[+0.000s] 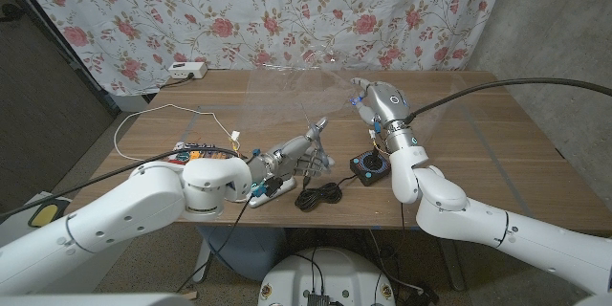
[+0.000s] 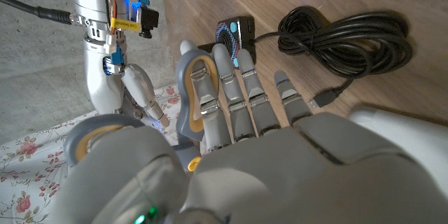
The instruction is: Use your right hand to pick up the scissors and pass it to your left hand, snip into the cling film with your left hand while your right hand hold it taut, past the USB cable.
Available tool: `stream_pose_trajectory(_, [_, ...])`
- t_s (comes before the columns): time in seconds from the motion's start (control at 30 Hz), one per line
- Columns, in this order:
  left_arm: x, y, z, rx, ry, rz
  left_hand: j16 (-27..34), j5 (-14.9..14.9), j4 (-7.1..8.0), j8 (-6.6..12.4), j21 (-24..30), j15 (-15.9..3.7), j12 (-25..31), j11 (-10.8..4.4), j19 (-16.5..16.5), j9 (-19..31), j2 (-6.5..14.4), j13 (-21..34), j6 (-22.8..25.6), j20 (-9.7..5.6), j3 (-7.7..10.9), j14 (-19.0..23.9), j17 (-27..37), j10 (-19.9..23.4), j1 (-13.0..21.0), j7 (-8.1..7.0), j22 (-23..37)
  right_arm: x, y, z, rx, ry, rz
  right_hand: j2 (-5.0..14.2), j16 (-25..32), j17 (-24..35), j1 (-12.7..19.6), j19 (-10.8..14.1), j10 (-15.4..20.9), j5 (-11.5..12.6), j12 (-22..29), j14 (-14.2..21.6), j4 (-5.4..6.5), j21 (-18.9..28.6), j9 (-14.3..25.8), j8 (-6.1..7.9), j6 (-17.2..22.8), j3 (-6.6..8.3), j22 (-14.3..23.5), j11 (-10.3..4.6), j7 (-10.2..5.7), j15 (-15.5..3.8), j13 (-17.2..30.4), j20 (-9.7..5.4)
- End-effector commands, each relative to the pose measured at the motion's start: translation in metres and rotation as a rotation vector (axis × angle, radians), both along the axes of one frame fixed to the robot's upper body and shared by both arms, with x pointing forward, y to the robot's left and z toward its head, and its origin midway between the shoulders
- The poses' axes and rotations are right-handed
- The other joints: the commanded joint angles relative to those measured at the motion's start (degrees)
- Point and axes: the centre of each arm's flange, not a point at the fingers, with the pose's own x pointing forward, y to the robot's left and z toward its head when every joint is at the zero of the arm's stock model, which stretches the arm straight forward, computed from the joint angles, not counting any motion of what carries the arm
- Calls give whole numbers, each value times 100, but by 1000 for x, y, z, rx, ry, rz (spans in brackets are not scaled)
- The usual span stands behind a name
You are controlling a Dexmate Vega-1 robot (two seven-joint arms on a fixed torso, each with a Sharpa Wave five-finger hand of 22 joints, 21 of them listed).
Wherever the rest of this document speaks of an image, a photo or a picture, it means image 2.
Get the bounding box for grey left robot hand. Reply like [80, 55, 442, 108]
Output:
[48, 39, 448, 224]

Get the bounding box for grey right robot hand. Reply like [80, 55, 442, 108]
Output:
[69, 0, 172, 130]

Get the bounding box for grey orange handled scissors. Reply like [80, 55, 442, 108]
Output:
[64, 48, 221, 173]

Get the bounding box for floral backdrop cloth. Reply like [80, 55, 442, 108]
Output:
[0, 83, 183, 224]

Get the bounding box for black joystick controller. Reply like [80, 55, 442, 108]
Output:
[197, 15, 257, 68]

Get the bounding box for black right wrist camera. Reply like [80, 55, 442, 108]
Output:
[136, 5, 160, 39]

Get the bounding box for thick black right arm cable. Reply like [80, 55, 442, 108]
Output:
[0, 0, 74, 26]

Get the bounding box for black coiled USB cable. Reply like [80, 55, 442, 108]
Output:
[253, 6, 414, 109]

